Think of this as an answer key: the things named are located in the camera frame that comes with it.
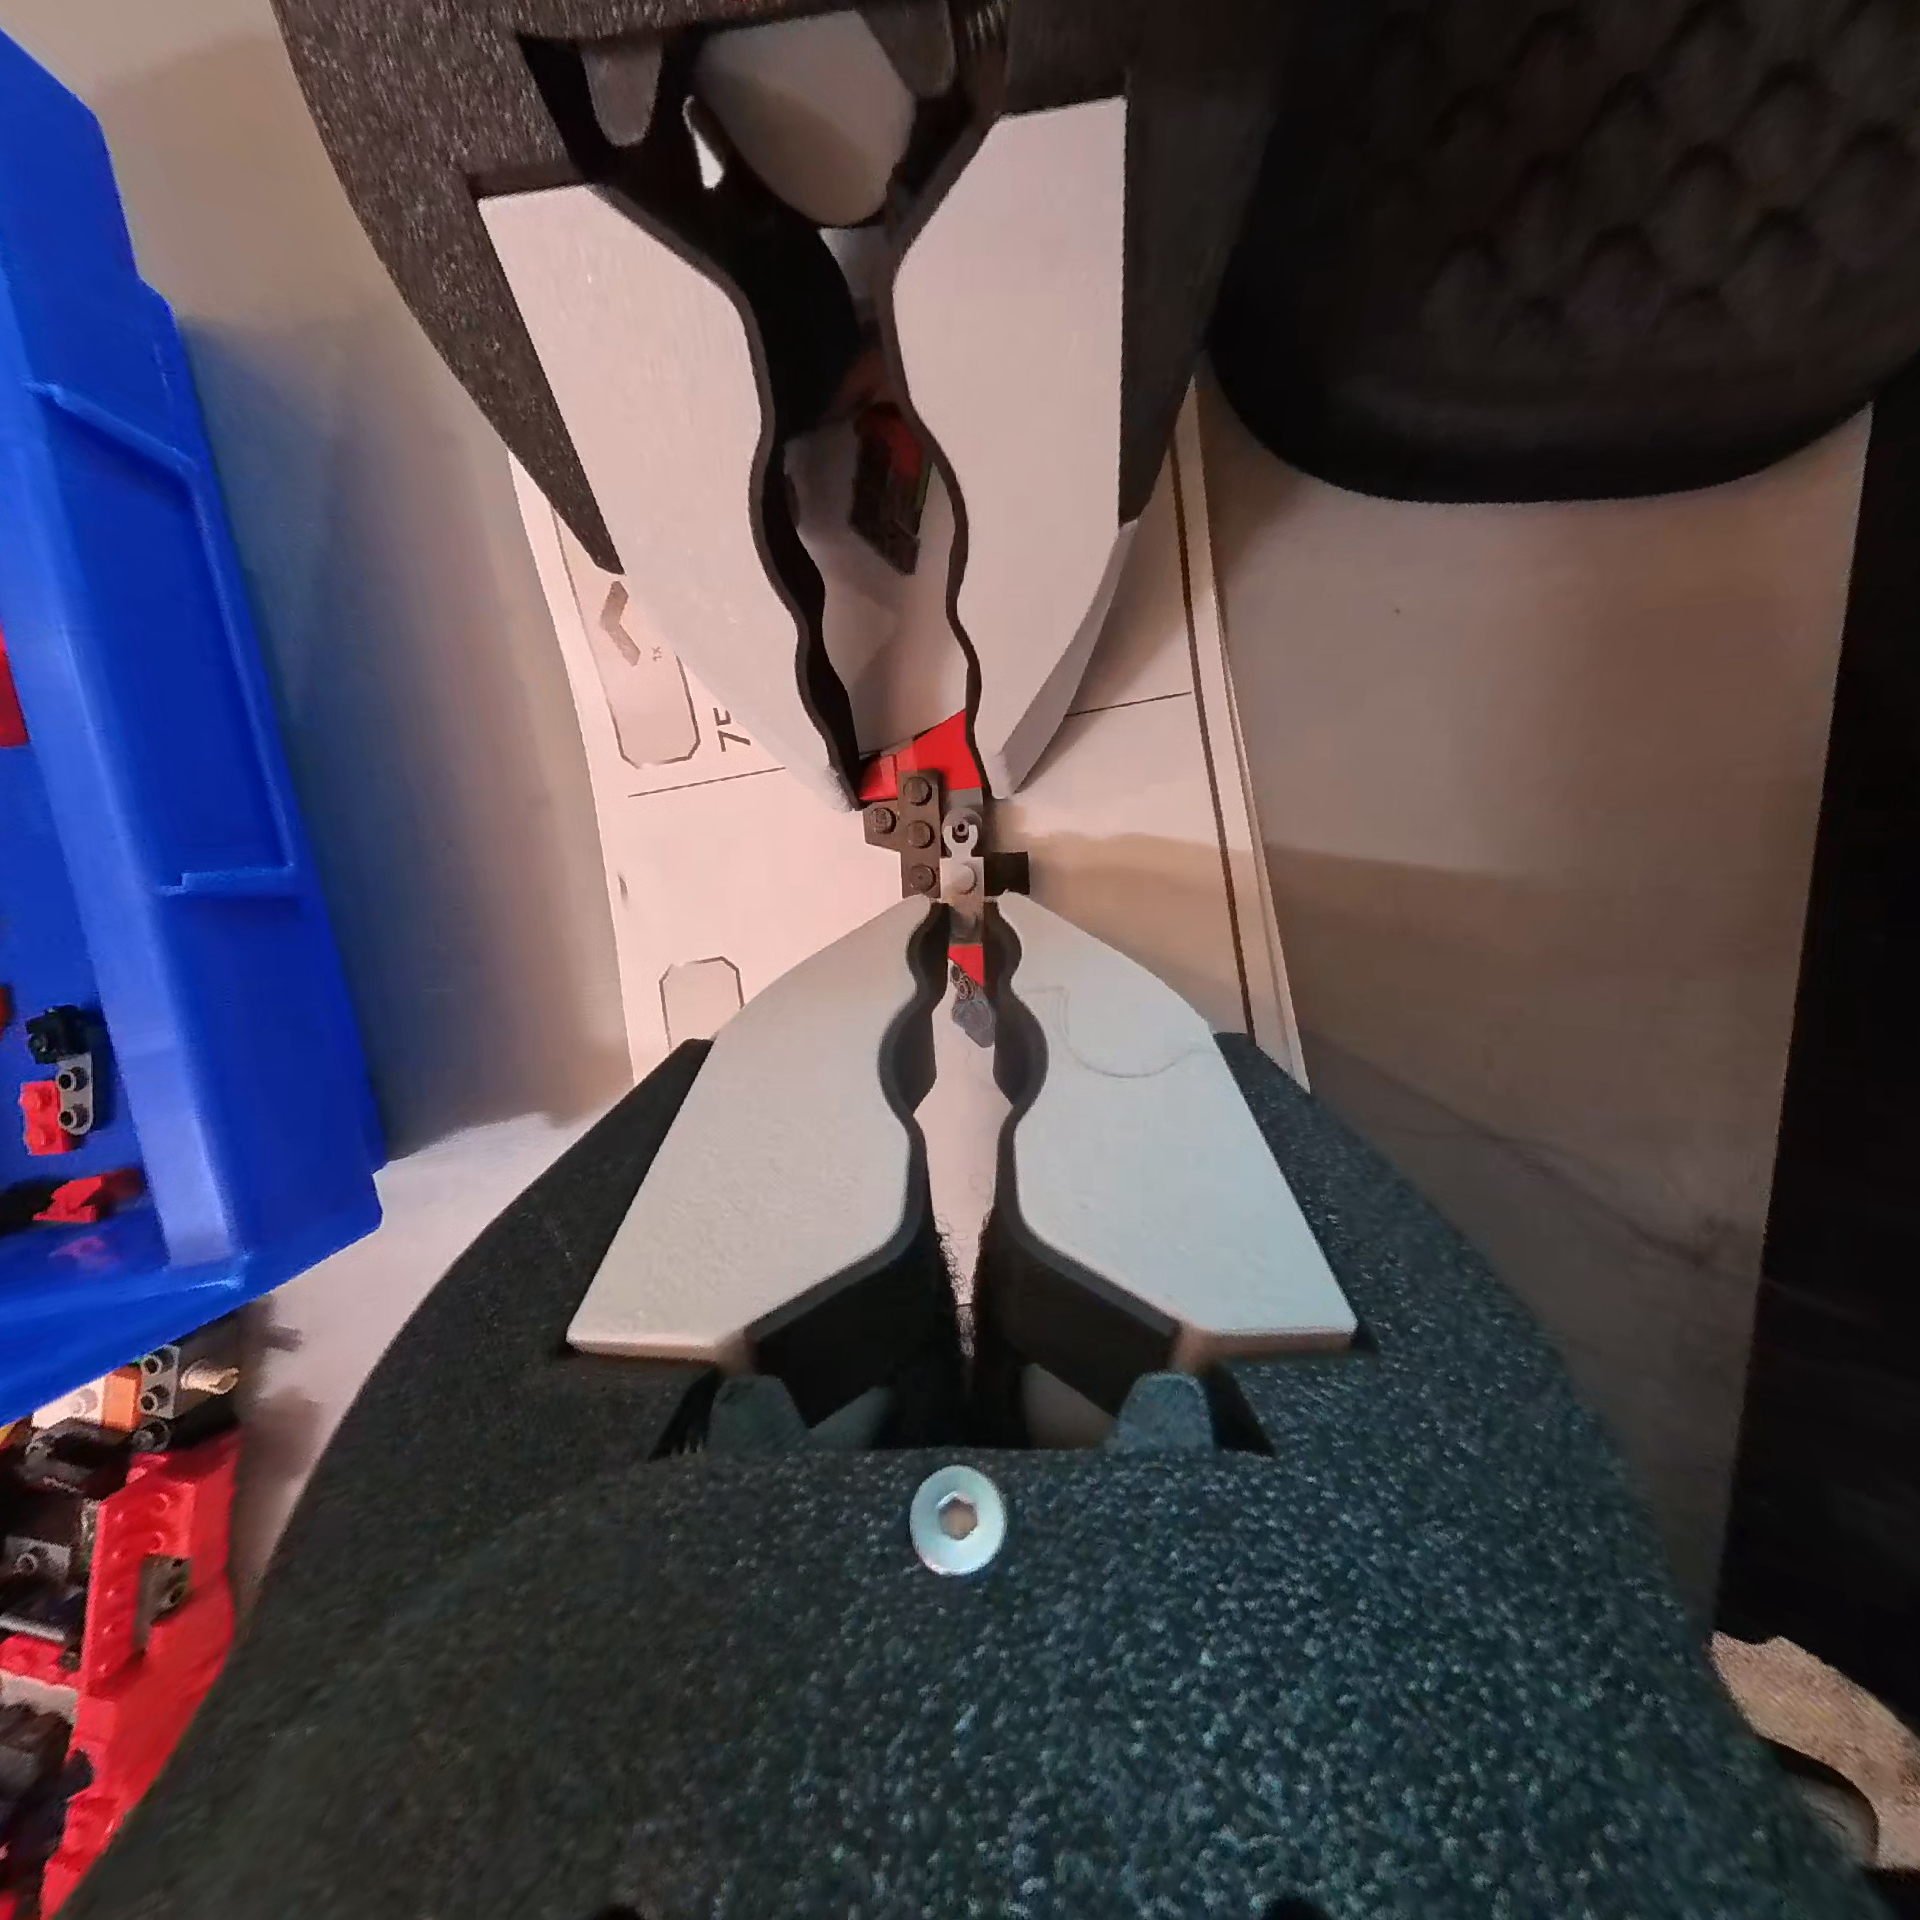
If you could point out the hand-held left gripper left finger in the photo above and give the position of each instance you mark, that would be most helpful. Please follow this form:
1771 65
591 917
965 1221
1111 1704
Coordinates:
751 1170

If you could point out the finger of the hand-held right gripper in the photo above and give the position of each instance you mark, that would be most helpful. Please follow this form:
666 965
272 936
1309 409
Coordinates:
645 406
1036 375

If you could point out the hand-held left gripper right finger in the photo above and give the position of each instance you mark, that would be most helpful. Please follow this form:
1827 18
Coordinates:
1171 1185

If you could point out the red black grey brick assembly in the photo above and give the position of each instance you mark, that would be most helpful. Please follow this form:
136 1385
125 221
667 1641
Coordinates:
908 833

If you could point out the white instruction booklet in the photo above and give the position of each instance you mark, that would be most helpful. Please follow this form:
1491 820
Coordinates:
720 869

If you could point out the blue plastic bin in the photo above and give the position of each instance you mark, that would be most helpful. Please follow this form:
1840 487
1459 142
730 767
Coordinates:
136 674

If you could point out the person's black sparkly clothing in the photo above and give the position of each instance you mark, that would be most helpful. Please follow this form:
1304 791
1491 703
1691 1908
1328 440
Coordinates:
1845 1050

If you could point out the heap of red toy bricks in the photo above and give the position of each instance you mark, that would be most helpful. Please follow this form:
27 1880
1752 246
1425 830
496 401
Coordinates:
53 1109

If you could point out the pile of assorted toy bricks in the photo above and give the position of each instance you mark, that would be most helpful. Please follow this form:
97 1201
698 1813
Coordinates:
148 1576

